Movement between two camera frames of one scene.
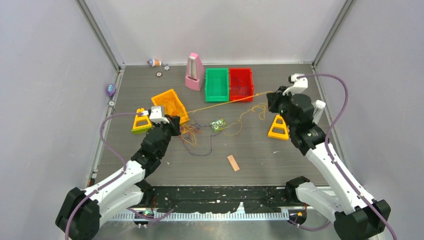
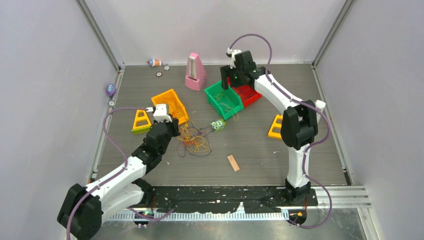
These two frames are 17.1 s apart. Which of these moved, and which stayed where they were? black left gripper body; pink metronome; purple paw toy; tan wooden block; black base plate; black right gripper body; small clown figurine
Moved: black right gripper body
Stayed: black base plate; purple paw toy; small clown figurine; pink metronome; black left gripper body; tan wooden block
